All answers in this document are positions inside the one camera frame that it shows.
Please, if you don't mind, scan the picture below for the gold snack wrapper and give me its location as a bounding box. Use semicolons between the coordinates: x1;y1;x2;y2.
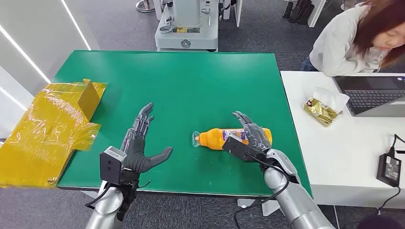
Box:
303;97;343;128

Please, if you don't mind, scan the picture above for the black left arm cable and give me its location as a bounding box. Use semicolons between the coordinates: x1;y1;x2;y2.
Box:
84;181;112;210

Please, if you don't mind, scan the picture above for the orange juice bottle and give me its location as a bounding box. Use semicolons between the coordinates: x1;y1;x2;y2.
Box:
192;127;273;151

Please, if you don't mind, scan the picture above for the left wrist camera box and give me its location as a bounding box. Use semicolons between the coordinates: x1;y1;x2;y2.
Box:
99;146;128;186

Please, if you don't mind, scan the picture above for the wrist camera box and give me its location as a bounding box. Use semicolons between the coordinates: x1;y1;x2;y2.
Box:
99;146;128;186
222;136;257;163

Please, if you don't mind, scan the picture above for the black adapter cable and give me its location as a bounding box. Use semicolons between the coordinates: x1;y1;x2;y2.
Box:
375;186;402;217
390;134;405;157

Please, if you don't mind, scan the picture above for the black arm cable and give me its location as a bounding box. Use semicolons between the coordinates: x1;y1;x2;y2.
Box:
233;153;291;229
84;181;112;210

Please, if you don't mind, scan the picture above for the person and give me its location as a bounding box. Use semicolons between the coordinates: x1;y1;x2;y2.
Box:
300;0;405;78

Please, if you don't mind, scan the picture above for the slim black boot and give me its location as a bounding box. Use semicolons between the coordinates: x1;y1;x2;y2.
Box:
282;0;295;19

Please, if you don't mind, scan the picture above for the white desk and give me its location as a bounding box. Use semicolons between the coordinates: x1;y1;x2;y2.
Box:
280;70;405;210

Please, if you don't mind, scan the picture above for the white tissue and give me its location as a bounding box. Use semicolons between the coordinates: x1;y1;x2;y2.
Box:
311;87;351;112

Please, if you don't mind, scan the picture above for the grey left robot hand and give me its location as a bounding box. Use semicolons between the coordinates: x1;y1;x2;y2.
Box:
120;102;174;174

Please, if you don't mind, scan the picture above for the yellow taped cardboard box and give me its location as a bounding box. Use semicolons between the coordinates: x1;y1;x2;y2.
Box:
0;78;107;189

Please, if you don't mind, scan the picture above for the black power adapter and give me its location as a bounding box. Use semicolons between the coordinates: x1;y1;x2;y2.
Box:
376;153;403;188

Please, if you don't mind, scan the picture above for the dark rounded object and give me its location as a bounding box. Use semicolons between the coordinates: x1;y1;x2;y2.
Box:
356;214;405;229

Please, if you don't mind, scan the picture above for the grey laptop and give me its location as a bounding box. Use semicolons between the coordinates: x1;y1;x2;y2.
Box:
332;75;405;118

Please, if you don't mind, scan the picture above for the white furniture panel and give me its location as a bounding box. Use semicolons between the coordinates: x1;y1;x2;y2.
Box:
233;0;244;28
307;0;327;29

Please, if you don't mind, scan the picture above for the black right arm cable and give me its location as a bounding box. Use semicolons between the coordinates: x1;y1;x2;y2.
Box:
233;153;291;229

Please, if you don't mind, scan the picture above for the wide black boot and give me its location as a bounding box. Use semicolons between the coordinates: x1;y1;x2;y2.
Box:
288;0;316;26

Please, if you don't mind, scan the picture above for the chrome stand base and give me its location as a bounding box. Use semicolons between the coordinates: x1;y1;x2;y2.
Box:
136;0;156;13

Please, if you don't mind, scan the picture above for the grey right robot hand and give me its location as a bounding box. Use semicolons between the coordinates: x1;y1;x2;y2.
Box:
232;111;273;162

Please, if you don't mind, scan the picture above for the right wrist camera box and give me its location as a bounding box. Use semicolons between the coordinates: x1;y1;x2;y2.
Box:
222;136;257;163

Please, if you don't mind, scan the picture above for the green topped table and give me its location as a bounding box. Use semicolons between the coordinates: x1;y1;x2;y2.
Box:
52;49;314;218

